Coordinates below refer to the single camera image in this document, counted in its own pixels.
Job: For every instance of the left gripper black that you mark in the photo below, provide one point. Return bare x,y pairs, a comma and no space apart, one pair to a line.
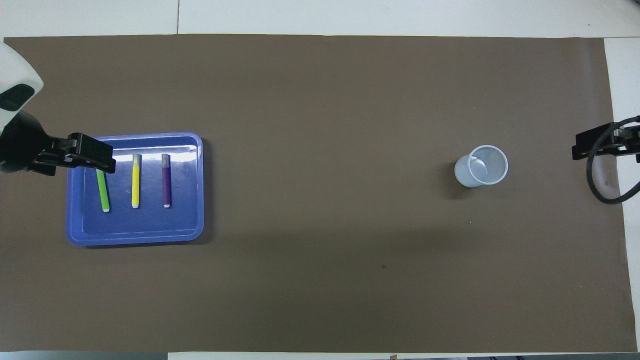
20,145

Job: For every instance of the green marker pen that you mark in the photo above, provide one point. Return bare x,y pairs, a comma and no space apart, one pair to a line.
104,195

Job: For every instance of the yellow marker pen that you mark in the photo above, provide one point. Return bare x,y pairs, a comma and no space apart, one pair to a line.
135,180

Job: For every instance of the purple marker pen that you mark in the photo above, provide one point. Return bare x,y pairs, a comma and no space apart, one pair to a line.
166,180

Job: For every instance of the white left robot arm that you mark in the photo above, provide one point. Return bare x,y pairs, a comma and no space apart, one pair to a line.
15,70

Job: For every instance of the blue plastic tray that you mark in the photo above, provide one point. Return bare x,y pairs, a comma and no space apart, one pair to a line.
150,220

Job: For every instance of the translucent plastic cup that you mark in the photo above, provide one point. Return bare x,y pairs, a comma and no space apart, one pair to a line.
470,172

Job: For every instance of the brown table mat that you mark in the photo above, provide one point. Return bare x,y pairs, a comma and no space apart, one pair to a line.
320,100

